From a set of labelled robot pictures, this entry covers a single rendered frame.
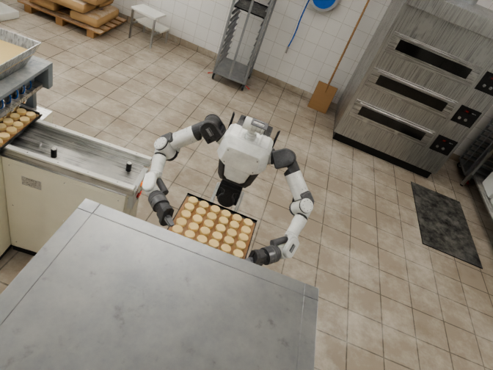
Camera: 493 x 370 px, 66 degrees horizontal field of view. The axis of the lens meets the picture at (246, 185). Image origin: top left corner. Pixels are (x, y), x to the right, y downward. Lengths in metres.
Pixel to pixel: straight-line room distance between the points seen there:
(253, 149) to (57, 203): 1.19
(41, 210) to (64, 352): 2.00
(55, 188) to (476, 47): 4.42
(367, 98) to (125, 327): 4.74
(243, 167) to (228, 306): 1.40
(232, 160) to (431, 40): 3.44
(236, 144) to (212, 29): 4.41
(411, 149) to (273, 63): 2.40
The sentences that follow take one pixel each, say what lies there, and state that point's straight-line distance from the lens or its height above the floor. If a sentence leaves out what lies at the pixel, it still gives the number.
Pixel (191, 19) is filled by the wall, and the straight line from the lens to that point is 6.35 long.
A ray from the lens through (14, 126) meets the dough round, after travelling 2.52.
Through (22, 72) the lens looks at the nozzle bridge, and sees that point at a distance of 2.49.
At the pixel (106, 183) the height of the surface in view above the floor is 0.87.
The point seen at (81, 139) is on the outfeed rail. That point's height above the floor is 0.88.
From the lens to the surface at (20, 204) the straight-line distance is 2.62.
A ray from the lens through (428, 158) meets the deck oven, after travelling 5.61.
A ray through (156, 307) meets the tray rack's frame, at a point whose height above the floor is 1.82.
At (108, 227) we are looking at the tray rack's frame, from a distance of 0.74.
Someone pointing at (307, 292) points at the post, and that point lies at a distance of 0.76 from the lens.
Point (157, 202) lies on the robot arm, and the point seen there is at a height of 1.04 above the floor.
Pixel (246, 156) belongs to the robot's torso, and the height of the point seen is 1.28.
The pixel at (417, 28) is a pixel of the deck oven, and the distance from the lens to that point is 4.94.
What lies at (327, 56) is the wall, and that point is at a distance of 6.03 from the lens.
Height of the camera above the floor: 2.37
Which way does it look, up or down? 38 degrees down
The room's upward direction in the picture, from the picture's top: 23 degrees clockwise
